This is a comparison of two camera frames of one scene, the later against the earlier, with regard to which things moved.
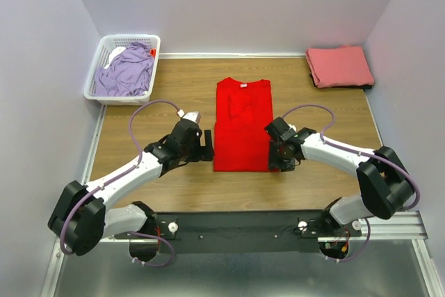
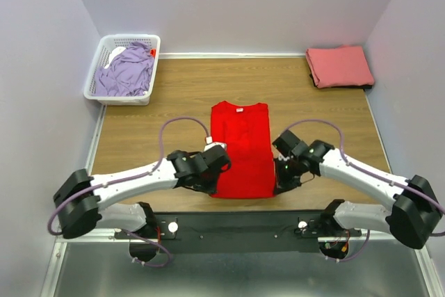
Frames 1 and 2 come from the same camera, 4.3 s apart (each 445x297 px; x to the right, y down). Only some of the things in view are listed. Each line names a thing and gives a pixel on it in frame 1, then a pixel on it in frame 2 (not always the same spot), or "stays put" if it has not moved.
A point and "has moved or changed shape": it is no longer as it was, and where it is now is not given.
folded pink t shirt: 345,65 stays put
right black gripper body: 278,157 -> 287,174
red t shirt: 243,126 has moved or changed shape
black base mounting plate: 240,231 stays put
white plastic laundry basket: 107,43 stays put
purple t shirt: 128,74 stays put
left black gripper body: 192,153 -> 208,183
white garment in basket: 114,52 stays put
